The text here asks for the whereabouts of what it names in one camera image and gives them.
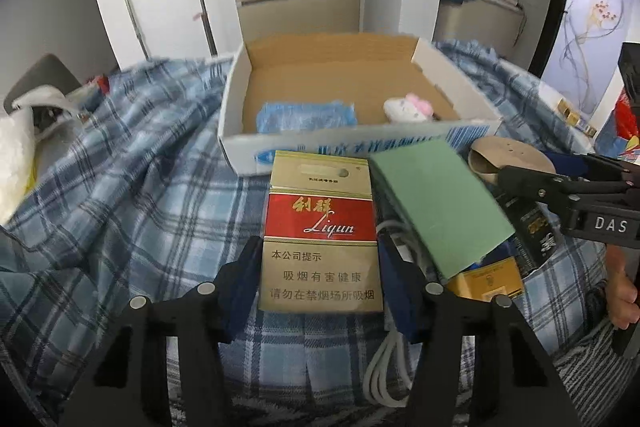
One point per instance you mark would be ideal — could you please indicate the beige vanity cabinet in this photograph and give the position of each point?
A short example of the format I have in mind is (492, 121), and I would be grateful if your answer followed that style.
(475, 27)

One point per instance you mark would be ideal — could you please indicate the black cigarette pack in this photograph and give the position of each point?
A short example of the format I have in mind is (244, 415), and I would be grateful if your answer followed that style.
(535, 227)

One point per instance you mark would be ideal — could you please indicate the pink white plush toy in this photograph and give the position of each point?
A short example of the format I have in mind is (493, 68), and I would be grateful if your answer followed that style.
(407, 108)

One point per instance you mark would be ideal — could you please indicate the green pad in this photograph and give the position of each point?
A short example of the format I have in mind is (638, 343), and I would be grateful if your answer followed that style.
(440, 202)

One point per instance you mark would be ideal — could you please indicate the blue plastic packet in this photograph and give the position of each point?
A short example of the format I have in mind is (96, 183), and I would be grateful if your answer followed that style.
(305, 117)

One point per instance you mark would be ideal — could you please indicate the frosted glass door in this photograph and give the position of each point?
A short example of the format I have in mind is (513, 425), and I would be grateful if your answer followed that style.
(595, 7)

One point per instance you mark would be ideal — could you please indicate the person's right hand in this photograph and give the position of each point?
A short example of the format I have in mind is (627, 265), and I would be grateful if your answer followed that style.
(622, 292)

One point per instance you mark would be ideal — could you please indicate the white plastic bag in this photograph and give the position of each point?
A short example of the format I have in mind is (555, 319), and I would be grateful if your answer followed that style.
(12, 157)

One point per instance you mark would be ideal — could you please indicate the small gold box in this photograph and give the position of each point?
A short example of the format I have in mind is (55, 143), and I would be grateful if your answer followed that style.
(586, 126)
(566, 108)

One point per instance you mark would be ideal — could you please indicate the grey chair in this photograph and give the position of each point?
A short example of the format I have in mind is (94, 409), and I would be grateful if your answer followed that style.
(45, 74)

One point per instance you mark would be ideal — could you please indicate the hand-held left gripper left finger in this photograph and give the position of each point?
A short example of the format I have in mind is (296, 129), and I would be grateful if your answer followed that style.
(240, 287)

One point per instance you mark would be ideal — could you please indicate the yellow gold cigarette pack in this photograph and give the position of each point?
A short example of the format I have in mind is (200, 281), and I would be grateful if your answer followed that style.
(490, 279)

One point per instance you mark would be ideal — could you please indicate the red gold cigarette pack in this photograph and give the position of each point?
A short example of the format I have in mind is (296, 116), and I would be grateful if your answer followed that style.
(320, 217)

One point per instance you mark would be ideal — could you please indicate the white cardboard box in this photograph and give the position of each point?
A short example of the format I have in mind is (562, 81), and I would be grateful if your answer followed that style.
(310, 62)

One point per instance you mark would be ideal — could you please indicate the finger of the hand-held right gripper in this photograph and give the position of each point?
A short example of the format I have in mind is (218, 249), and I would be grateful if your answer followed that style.
(565, 164)
(530, 184)

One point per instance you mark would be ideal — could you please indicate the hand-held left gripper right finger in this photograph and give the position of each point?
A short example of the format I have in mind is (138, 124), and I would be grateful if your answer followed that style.
(395, 292)

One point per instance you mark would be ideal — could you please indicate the grey striped cloth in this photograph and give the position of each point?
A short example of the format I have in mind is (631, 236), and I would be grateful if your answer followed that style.
(585, 367)

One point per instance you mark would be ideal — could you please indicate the blue plaid blanket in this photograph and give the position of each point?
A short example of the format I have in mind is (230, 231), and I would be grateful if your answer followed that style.
(125, 167)

